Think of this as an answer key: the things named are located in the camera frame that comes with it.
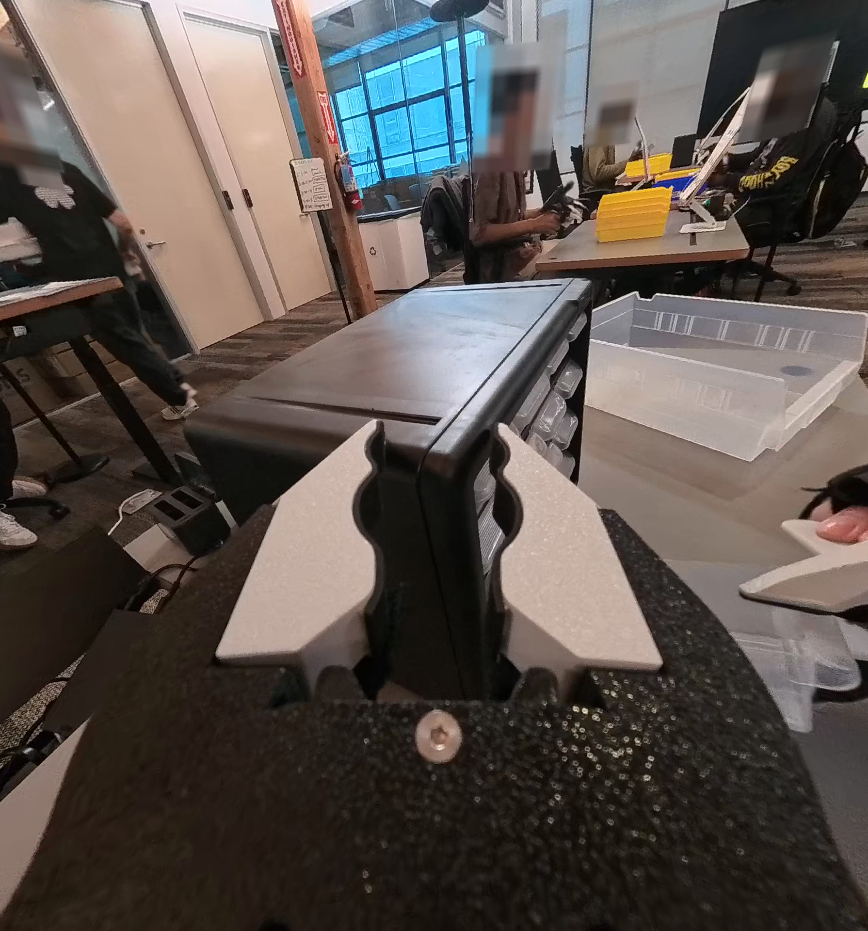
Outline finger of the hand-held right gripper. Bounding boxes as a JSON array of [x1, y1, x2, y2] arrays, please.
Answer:
[[738, 518, 868, 616]]

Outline person's right hand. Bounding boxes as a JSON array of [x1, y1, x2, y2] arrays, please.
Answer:
[[816, 505, 868, 544]]

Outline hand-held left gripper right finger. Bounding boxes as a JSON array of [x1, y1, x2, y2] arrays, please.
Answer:
[[492, 422, 664, 701]]

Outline black office chair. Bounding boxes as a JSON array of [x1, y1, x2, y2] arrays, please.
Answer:
[[732, 217, 803, 301], [12, 493, 73, 522]]

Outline wooden edged desk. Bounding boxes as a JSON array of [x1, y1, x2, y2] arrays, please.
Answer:
[[0, 276, 182, 487]]

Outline wooden post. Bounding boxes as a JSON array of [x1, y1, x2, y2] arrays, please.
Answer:
[[270, 0, 378, 321]]

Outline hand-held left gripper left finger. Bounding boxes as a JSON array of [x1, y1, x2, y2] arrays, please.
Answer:
[[216, 419, 387, 681]]

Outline glass window wall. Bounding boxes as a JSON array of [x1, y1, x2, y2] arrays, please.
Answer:
[[331, 28, 490, 184]]

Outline white tilted stand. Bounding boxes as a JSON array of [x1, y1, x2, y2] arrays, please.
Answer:
[[677, 185, 730, 235]]

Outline large clear plastic tray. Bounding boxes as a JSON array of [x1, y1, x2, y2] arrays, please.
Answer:
[[585, 291, 868, 463]]

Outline grey desk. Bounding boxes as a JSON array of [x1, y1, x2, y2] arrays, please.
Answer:
[[534, 211, 752, 282]]

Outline white door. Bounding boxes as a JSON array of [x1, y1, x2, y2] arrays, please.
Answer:
[[14, 0, 269, 352], [178, 6, 333, 311]]

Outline rows of clear cabinet drawers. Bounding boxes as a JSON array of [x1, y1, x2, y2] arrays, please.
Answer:
[[474, 313, 588, 576]]

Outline dark jacket on chair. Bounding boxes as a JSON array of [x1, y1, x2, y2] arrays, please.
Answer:
[[419, 175, 479, 257]]

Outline black drawer cabinet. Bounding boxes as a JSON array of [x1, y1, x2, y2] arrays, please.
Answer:
[[185, 276, 595, 703]]

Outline cardboard box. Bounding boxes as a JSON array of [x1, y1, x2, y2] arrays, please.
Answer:
[[0, 349, 87, 424]]

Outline black flat panel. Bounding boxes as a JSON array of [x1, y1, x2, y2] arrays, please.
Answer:
[[0, 527, 153, 752]]

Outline red fire extinguisher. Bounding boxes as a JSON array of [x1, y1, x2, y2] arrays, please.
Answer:
[[336, 149, 363, 212]]

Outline stack of yellow bins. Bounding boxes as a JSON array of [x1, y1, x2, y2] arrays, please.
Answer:
[[595, 185, 675, 244]]

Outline white recycling cabinet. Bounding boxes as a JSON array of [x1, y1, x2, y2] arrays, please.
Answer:
[[357, 212, 431, 293]]

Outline small handwritten whiteboard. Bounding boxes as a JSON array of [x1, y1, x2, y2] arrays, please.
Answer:
[[290, 156, 333, 214]]

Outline black charger box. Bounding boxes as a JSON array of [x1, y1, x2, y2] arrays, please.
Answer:
[[150, 483, 233, 555]]

